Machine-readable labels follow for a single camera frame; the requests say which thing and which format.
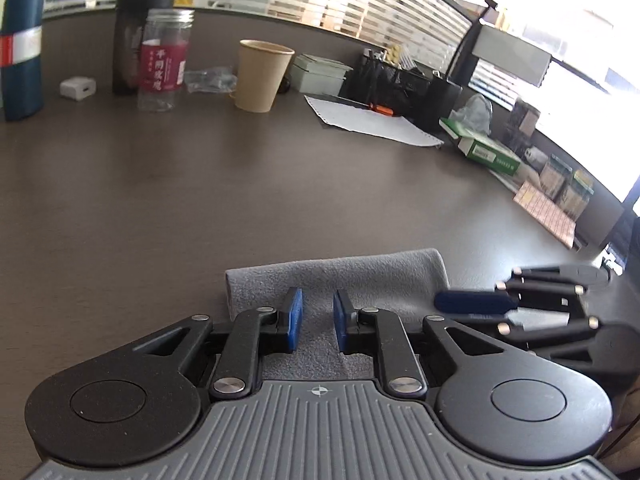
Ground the clear jar red label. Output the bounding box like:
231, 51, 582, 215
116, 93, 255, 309
137, 8, 194, 113

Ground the small clear plastic bag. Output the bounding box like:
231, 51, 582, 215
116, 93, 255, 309
183, 67, 238, 94

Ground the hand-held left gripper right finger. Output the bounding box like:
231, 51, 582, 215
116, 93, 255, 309
332, 288, 507, 402

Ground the grey towel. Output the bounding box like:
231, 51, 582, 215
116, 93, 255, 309
224, 247, 451, 382

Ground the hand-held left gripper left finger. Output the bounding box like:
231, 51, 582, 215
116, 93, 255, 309
132, 286, 304, 402

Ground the green yellow printed box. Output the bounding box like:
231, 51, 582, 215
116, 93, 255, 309
539, 152, 572, 197
560, 170, 596, 222

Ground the checked pink notebook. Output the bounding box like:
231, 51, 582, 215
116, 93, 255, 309
512, 180, 578, 250

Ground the black sports bottle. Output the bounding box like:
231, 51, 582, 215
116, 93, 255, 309
111, 0, 193, 96

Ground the black mesh desk organizer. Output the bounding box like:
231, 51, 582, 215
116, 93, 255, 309
340, 50, 436, 116

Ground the blue thermos bottle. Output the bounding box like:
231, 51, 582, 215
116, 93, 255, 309
0, 0, 63, 122

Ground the grey flat panel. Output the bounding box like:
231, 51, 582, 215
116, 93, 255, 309
472, 25, 553, 88

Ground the white charger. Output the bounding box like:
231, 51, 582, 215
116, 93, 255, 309
60, 76, 97, 100

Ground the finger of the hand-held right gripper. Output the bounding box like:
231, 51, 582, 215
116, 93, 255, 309
433, 264, 612, 317
450, 311, 602, 351

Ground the black tall speaker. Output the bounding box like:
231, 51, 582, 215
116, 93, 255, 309
417, 74, 463, 133

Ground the beige paper cup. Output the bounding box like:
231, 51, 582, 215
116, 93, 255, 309
233, 39, 296, 113

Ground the white box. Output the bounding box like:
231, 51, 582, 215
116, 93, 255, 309
291, 67, 348, 95

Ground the printed paper sheet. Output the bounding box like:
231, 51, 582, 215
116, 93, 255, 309
304, 94, 445, 148

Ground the green carton box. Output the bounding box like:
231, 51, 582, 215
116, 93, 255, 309
439, 116, 523, 176

